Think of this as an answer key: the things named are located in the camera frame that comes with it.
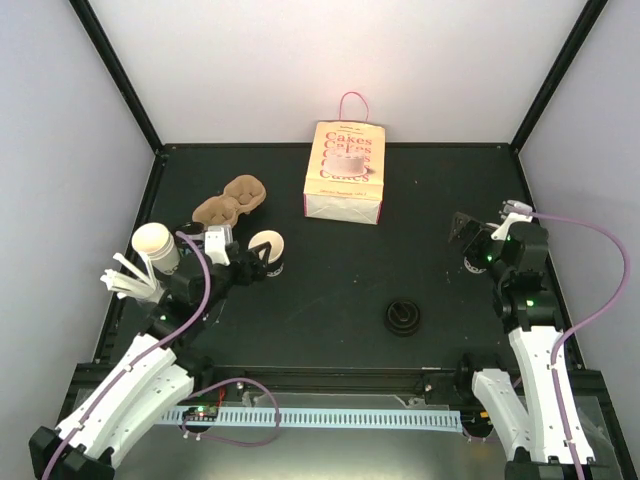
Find cake print paper bag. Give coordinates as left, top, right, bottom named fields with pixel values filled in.
left=303, top=91, right=386, bottom=225

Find stack of black lids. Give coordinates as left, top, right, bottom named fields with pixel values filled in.
left=383, top=299, right=421, bottom=337

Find small circuit board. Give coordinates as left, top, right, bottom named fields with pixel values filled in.
left=182, top=406, right=218, bottom=422

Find light blue cable duct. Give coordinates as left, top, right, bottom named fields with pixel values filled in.
left=157, top=406, right=463, bottom=433

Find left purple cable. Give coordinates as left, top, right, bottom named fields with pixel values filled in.
left=39, top=230, right=281, bottom=480

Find black cup lying sideways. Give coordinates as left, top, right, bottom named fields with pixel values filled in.
left=172, top=221, right=205, bottom=257

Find brown cardboard cup carrier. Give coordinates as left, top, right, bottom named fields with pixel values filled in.
left=192, top=175, right=267, bottom=227

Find black paper coffee cup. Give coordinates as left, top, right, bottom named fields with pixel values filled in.
left=248, top=230, right=285, bottom=277

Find white stacked paper cups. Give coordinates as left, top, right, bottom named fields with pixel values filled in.
left=132, top=222, right=180, bottom=275

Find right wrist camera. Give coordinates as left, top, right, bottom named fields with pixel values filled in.
left=491, top=200, right=533, bottom=241

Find right black paper cup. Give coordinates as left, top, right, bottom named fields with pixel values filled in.
left=463, top=257, right=486, bottom=275

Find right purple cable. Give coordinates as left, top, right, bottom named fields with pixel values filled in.
left=462, top=212, right=631, bottom=480

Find purple cable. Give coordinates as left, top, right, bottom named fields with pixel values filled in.
left=462, top=212, right=631, bottom=480
left=39, top=230, right=281, bottom=480

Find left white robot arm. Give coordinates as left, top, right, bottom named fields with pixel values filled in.
left=29, top=232, right=284, bottom=479

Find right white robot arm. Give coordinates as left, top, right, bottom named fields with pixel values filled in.
left=449, top=206, right=611, bottom=479

